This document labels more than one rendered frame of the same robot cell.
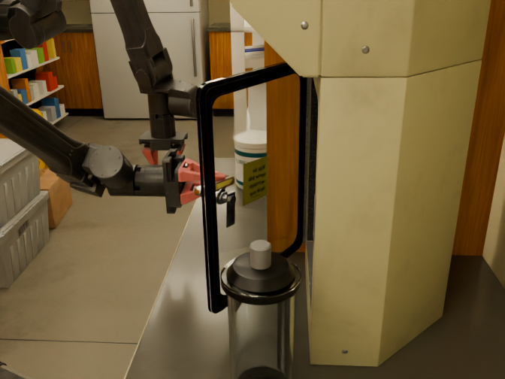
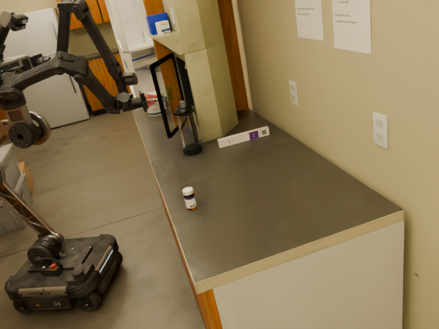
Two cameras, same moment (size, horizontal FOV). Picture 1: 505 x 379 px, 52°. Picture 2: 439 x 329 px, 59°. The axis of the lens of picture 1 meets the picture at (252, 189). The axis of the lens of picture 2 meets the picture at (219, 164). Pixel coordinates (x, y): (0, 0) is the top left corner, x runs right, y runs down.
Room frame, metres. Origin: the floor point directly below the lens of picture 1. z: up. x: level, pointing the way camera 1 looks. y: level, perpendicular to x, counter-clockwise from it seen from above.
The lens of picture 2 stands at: (-1.22, 0.39, 1.69)
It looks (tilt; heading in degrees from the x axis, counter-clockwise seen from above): 25 degrees down; 344
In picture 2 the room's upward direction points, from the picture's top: 11 degrees counter-clockwise
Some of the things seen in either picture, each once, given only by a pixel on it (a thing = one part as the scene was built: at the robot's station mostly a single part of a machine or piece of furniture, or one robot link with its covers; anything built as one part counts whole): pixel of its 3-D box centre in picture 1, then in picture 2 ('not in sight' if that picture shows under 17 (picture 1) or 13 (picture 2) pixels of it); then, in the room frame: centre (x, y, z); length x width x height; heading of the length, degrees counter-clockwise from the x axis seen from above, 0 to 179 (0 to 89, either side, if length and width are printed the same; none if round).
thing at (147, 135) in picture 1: (162, 127); (123, 92); (1.15, 0.20, 1.21); 0.10 x 0.07 x 0.07; 86
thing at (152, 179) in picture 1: (158, 180); (138, 102); (0.86, 0.17, 1.20); 0.07 x 0.07 x 0.10; 85
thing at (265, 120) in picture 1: (259, 181); (170, 94); (0.86, -0.01, 1.19); 0.30 x 0.01 x 0.40; 144
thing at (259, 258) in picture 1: (260, 265); (183, 107); (0.60, -0.01, 1.18); 0.09 x 0.09 x 0.07
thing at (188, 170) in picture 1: (198, 183); (151, 100); (0.86, 0.10, 1.19); 0.09 x 0.07 x 0.07; 85
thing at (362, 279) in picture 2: not in sight; (230, 217); (0.65, -0.15, 0.45); 2.05 x 0.67 x 0.90; 176
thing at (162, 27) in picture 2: not in sight; (162, 27); (0.79, -0.04, 1.54); 0.05 x 0.05 x 0.06; 13
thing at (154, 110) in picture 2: not in sight; (155, 103); (1.46, -0.01, 1.02); 0.13 x 0.13 x 0.15
